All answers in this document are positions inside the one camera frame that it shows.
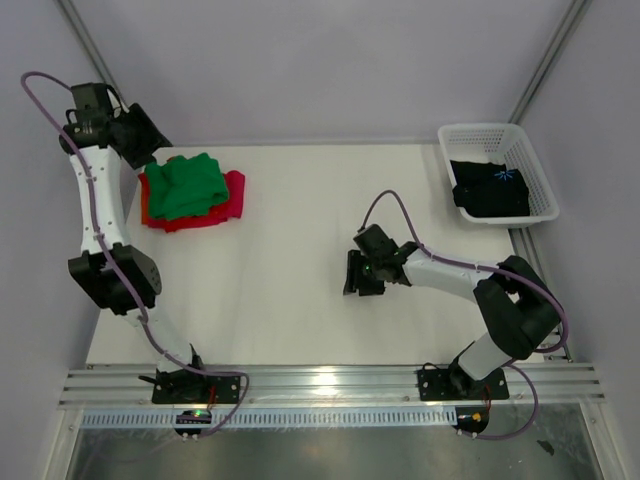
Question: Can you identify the grey slotted cable duct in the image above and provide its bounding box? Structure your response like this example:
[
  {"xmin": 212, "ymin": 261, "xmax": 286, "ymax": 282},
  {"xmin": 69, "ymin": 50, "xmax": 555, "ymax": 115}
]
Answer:
[{"xmin": 79, "ymin": 404, "xmax": 456, "ymax": 430}]

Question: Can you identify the black controller board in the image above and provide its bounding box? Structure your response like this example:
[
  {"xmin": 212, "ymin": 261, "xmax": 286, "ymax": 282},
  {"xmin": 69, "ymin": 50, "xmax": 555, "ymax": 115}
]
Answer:
[
  {"xmin": 173, "ymin": 409, "xmax": 212, "ymax": 437},
  {"xmin": 453, "ymin": 408, "xmax": 490, "ymax": 436}
]

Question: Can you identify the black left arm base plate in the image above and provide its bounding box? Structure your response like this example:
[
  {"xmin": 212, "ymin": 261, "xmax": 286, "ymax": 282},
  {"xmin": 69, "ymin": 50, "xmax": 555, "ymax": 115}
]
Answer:
[{"xmin": 151, "ymin": 370, "xmax": 241, "ymax": 405}]

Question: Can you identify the left black controller board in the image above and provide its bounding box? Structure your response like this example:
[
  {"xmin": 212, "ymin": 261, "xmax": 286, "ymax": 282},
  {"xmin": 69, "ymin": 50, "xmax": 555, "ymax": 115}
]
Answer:
[{"xmin": 173, "ymin": 409, "xmax": 212, "ymax": 437}]

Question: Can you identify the right black controller board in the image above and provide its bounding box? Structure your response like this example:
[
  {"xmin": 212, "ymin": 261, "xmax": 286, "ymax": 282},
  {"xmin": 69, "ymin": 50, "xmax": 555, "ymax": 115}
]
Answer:
[{"xmin": 453, "ymin": 408, "xmax": 490, "ymax": 436}]

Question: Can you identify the red folded t shirt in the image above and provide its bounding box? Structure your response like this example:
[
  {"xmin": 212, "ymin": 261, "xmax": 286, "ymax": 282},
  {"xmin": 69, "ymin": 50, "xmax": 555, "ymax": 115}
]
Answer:
[{"xmin": 138, "ymin": 173, "xmax": 233, "ymax": 233}]

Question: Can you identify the black t shirt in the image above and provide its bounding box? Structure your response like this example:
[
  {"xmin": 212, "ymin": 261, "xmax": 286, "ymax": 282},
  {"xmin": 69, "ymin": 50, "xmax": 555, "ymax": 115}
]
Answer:
[{"xmin": 450, "ymin": 161, "xmax": 530, "ymax": 218}]

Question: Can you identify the white plastic basket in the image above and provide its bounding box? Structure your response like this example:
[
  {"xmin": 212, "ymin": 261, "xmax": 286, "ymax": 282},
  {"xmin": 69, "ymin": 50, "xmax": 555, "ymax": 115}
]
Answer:
[{"xmin": 438, "ymin": 123, "xmax": 560, "ymax": 228}]

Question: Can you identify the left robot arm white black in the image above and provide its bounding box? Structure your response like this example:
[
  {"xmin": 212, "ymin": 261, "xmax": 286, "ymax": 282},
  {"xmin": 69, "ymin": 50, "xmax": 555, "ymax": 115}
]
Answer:
[{"xmin": 60, "ymin": 99, "xmax": 210, "ymax": 402}]

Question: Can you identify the green t shirt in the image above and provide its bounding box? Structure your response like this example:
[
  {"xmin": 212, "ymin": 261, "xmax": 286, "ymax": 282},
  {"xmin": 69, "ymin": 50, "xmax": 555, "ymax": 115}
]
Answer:
[{"xmin": 144, "ymin": 153, "xmax": 230, "ymax": 221}]

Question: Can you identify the orange folded t shirt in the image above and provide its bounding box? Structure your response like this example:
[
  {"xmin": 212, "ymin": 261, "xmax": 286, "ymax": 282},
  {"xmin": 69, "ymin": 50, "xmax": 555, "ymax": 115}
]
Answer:
[{"xmin": 140, "ymin": 185, "xmax": 149, "ymax": 226}]

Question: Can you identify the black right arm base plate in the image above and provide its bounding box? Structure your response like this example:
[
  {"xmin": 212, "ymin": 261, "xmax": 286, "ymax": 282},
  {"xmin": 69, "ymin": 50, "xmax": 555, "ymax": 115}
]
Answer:
[{"xmin": 416, "ymin": 363, "xmax": 510, "ymax": 401}]

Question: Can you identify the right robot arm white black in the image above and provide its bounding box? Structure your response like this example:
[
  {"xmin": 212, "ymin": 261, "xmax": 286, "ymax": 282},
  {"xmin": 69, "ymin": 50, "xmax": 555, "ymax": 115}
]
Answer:
[{"xmin": 343, "ymin": 224, "xmax": 563, "ymax": 400}]

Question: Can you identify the aluminium mounting rail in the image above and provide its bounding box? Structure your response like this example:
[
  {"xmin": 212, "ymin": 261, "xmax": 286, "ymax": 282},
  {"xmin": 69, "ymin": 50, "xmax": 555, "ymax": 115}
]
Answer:
[{"xmin": 58, "ymin": 362, "xmax": 606, "ymax": 409}]

